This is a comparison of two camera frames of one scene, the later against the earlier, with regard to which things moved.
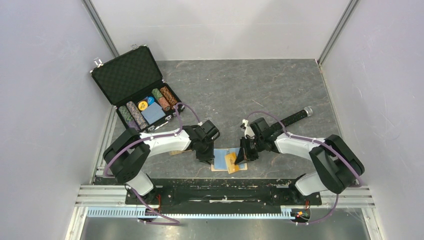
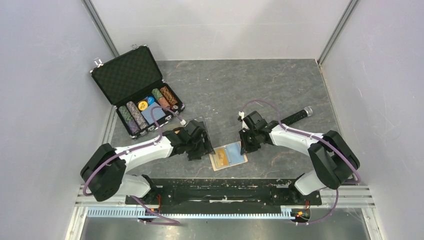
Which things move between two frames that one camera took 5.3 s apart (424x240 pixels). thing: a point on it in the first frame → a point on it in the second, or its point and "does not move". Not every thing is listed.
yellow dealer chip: x=143 y=105 does not move
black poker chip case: x=133 y=82 does not move
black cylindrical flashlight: x=306 y=112 does not move
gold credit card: x=230 y=158 → x=221 y=155
